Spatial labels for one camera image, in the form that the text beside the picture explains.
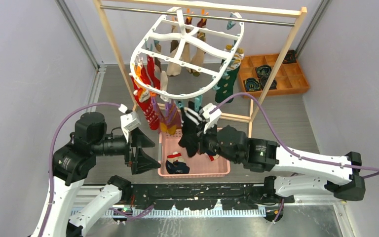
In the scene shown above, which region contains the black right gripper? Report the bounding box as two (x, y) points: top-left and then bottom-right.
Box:
(184, 118), (239, 164)

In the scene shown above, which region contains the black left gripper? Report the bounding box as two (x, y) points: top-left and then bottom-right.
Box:
(93, 124), (162, 171)

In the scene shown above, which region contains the navy santa sock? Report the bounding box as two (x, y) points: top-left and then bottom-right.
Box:
(206, 151), (220, 161)
(165, 152), (190, 174)

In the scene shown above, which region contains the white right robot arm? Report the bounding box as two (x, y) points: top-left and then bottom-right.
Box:
(197, 125), (366, 203)

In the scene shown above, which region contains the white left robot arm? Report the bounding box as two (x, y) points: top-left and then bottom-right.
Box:
(33, 111), (160, 237)

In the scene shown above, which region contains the white oval clip hanger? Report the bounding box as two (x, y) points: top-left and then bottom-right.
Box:
(130, 7), (245, 100)

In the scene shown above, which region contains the pink perforated plastic basket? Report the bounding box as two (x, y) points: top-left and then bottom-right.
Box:
(157, 129), (230, 179)

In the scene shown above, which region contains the green sock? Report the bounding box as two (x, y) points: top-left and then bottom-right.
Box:
(215, 47), (244, 103)

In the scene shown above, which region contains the red sock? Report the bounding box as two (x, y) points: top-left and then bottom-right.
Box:
(132, 56), (160, 130)

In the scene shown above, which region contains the orange wooden divided tray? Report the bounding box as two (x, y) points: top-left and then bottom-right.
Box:
(234, 54), (310, 99)

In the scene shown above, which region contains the rolled dark sock in tray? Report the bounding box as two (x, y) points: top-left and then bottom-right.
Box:
(255, 65), (272, 79)

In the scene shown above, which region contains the striped beige maroon sock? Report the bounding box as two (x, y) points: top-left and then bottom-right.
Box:
(166, 17), (207, 77)

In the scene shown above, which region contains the metal hanging rod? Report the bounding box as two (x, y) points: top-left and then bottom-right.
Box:
(100, 5), (294, 27)

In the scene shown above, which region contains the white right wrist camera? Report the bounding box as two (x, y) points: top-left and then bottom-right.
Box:
(199, 103), (222, 134)

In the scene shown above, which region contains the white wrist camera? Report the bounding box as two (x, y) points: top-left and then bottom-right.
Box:
(118, 104), (141, 143)
(199, 103), (222, 134)

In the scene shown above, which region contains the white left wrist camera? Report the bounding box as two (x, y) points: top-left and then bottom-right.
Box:
(118, 104), (141, 143)

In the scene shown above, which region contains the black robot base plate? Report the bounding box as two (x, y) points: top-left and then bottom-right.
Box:
(118, 183), (282, 210)

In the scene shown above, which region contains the wooden clothes rack frame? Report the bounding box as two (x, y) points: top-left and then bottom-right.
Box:
(93, 0), (307, 138)

